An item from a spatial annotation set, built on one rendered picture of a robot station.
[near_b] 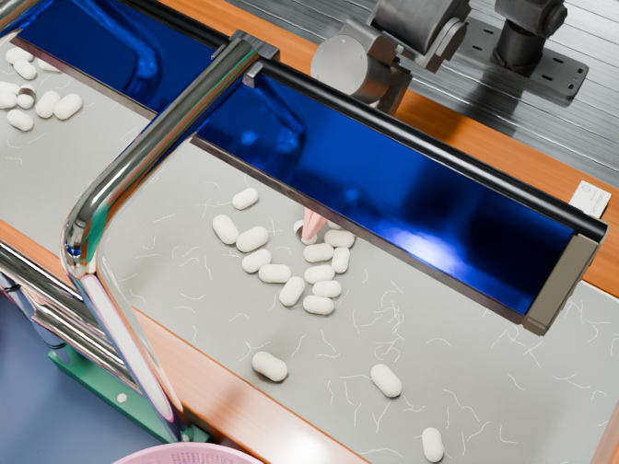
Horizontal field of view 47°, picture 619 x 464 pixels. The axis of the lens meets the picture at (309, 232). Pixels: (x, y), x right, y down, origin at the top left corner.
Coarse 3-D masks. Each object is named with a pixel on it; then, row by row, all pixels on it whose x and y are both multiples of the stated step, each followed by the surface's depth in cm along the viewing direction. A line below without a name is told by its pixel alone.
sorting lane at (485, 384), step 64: (0, 64) 94; (0, 128) 89; (64, 128) 89; (128, 128) 89; (0, 192) 84; (64, 192) 84; (192, 192) 84; (128, 256) 80; (192, 256) 80; (384, 256) 80; (192, 320) 76; (256, 320) 76; (320, 320) 76; (384, 320) 76; (448, 320) 76; (576, 320) 76; (256, 384) 72; (320, 384) 72; (448, 384) 72; (512, 384) 72; (576, 384) 72; (384, 448) 69; (448, 448) 69; (512, 448) 69; (576, 448) 69
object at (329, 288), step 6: (318, 282) 76; (324, 282) 76; (330, 282) 76; (336, 282) 76; (312, 288) 76; (318, 288) 76; (324, 288) 76; (330, 288) 76; (336, 288) 76; (318, 294) 76; (324, 294) 76; (330, 294) 76; (336, 294) 76
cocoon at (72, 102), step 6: (66, 96) 89; (72, 96) 89; (78, 96) 90; (60, 102) 88; (66, 102) 88; (72, 102) 89; (78, 102) 89; (54, 108) 88; (60, 108) 88; (66, 108) 88; (72, 108) 89; (78, 108) 90; (60, 114) 88; (66, 114) 88
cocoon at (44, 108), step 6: (42, 96) 89; (48, 96) 89; (54, 96) 89; (42, 102) 88; (48, 102) 88; (54, 102) 89; (36, 108) 88; (42, 108) 88; (48, 108) 88; (42, 114) 88; (48, 114) 89
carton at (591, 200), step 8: (584, 184) 79; (576, 192) 79; (584, 192) 79; (592, 192) 79; (600, 192) 79; (576, 200) 78; (584, 200) 78; (592, 200) 78; (600, 200) 78; (608, 200) 78; (584, 208) 77; (592, 208) 77; (600, 208) 77
